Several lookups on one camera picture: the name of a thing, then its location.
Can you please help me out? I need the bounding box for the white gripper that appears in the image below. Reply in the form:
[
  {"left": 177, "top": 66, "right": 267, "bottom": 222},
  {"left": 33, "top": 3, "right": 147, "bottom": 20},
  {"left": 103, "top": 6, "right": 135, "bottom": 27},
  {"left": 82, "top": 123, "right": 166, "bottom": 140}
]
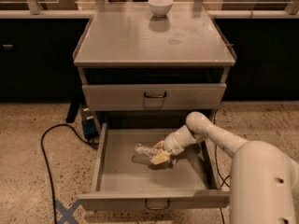
[{"left": 150, "top": 125, "right": 196, "bottom": 165}]

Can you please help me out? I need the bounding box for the clear plastic water bottle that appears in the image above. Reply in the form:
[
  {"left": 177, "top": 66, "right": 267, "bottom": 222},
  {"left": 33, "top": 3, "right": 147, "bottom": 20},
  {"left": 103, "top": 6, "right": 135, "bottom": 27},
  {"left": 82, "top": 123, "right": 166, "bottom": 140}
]
[{"left": 132, "top": 143, "right": 172, "bottom": 168}]

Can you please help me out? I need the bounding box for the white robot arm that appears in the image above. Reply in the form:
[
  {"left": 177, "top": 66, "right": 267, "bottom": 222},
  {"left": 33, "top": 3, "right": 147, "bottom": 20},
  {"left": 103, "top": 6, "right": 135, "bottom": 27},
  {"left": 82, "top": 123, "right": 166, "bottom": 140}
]
[{"left": 150, "top": 112, "right": 299, "bottom": 224}]

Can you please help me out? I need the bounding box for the open grey middle drawer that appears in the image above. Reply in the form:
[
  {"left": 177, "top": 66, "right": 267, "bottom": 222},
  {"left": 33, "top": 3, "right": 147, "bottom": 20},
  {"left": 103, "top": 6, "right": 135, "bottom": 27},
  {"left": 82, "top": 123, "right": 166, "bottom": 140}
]
[{"left": 79, "top": 124, "right": 230, "bottom": 211}]

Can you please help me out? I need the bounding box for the closed grey top drawer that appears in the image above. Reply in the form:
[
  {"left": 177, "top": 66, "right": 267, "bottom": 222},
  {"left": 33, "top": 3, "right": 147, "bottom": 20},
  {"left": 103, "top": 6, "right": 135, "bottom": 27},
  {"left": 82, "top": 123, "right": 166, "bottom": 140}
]
[{"left": 82, "top": 83, "right": 226, "bottom": 111}]

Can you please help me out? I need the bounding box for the grey metal drawer cabinet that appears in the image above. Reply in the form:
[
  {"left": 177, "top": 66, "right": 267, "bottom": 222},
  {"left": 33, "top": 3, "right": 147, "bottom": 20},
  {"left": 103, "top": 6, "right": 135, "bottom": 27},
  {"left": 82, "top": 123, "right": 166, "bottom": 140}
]
[{"left": 72, "top": 2, "right": 237, "bottom": 212}]

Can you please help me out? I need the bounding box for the blue power box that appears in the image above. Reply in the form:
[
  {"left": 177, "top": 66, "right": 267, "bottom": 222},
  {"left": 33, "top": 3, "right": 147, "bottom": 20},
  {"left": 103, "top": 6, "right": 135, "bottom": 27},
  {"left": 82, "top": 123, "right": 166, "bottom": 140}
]
[{"left": 80, "top": 105, "right": 99, "bottom": 139}]

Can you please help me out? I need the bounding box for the blue tape cross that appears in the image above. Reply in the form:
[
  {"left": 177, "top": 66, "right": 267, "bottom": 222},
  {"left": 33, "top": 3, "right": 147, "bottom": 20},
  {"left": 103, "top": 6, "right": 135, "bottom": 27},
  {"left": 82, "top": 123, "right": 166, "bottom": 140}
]
[{"left": 55, "top": 200, "right": 80, "bottom": 224}]

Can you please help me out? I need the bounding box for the white ceramic bowl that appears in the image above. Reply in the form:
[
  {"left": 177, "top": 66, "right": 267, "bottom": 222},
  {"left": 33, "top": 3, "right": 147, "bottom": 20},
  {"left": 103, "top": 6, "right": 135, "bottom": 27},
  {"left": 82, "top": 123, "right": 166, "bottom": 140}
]
[{"left": 148, "top": 0, "right": 173, "bottom": 17}]

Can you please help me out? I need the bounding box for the dark counter cabinet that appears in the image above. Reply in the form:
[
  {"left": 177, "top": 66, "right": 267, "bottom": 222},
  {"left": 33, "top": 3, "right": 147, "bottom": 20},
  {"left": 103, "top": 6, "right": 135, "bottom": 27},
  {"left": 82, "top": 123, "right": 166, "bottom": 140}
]
[{"left": 0, "top": 18, "right": 88, "bottom": 103}]

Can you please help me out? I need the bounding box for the black cable right floor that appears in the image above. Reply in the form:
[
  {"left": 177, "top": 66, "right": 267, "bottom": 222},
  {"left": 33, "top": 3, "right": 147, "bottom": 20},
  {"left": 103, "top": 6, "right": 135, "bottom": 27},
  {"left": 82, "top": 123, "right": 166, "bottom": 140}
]
[{"left": 212, "top": 108, "right": 233, "bottom": 224}]

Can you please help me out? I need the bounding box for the black cable floor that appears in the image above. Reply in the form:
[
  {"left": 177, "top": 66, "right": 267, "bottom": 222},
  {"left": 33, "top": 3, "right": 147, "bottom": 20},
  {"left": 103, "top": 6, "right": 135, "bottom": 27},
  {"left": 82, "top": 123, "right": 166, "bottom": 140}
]
[
  {"left": 212, "top": 108, "right": 233, "bottom": 224},
  {"left": 40, "top": 123, "right": 100, "bottom": 224}
]

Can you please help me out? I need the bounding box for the black cable left floor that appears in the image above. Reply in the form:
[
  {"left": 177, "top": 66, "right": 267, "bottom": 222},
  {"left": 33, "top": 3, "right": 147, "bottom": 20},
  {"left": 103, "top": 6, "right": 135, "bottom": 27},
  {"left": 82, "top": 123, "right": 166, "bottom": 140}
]
[{"left": 40, "top": 123, "right": 100, "bottom": 224}]

